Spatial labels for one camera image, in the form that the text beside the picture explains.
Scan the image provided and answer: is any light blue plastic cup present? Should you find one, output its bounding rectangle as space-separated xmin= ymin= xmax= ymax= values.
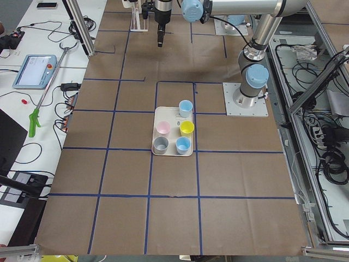
xmin=179 ymin=100 xmax=193 ymax=118

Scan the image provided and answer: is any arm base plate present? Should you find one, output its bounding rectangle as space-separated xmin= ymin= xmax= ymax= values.
xmin=222 ymin=82 xmax=268 ymax=117
xmin=214 ymin=16 xmax=248 ymax=36

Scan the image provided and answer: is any green handled reacher grabber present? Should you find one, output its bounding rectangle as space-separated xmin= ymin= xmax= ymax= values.
xmin=28 ymin=42 xmax=78 ymax=138

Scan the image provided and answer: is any pink plastic cup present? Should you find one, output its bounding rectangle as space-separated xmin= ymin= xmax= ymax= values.
xmin=156 ymin=121 xmax=171 ymax=136

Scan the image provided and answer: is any cream plastic tray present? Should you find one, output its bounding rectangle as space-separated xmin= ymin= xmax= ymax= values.
xmin=152 ymin=106 xmax=194 ymax=157

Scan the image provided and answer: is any aluminium frame post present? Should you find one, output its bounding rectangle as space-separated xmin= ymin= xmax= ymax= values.
xmin=62 ymin=0 xmax=95 ymax=57

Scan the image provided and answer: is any brown paper table cover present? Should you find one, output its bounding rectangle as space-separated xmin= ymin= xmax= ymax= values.
xmin=35 ymin=1 xmax=308 ymax=255

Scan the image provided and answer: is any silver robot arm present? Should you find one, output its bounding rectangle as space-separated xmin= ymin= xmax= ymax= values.
xmin=181 ymin=0 xmax=307 ymax=108
xmin=226 ymin=15 xmax=245 ymax=27

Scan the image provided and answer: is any yellow plastic cup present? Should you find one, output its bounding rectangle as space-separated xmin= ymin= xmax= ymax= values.
xmin=179 ymin=121 xmax=195 ymax=137

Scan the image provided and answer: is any blue teach pendant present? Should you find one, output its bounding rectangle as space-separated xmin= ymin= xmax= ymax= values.
xmin=13 ymin=55 xmax=57 ymax=90

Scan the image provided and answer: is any grey plastic cup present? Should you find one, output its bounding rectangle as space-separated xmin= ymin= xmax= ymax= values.
xmin=153 ymin=136 xmax=169 ymax=154

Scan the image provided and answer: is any white wire cup rack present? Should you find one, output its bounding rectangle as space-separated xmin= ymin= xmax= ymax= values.
xmin=122 ymin=0 xmax=149 ymax=32

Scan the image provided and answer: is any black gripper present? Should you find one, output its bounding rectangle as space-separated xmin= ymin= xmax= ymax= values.
xmin=154 ymin=0 xmax=172 ymax=47

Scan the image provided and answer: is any black power adapter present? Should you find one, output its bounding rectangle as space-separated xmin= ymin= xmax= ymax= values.
xmin=61 ymin=82 xmax=81 ymax=91

